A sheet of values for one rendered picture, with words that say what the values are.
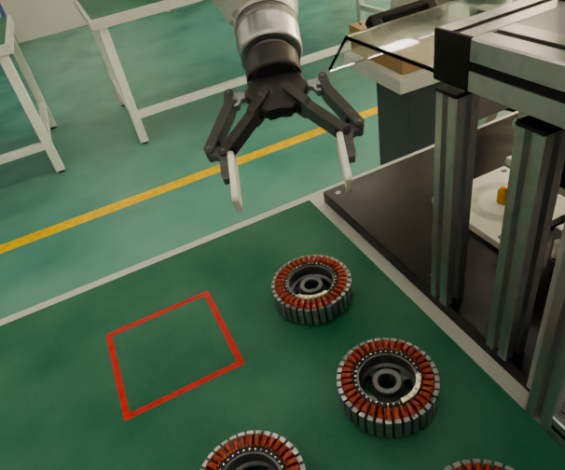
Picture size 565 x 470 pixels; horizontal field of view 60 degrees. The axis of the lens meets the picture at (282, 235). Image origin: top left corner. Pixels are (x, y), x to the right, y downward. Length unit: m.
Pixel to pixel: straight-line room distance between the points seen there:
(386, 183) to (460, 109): 0.40
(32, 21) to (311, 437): 6.81
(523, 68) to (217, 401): 0.47
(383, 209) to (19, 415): 0.60
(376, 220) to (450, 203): 0.26
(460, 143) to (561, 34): 0.14
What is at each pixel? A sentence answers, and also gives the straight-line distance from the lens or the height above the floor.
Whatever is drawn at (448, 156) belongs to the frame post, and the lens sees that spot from 0.53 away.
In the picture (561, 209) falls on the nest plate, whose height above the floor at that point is 0.78.
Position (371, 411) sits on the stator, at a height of 0.79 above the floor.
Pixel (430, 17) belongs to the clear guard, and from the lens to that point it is 0.69.
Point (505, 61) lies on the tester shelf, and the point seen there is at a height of 1.11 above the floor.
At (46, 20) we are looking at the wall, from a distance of 7.14.
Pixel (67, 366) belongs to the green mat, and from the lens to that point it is 0.76.
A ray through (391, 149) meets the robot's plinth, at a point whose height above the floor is 0.45.
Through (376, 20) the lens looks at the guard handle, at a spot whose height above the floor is 1.06.
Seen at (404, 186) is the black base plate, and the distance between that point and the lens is 0.88.
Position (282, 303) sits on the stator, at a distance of 0.66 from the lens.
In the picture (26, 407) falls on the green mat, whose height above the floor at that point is 0.75.
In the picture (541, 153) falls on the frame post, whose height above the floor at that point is 1.03.
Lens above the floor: 1.25
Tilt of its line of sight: 37 degrees down
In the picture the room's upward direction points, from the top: 12 degrees counter-clockwise
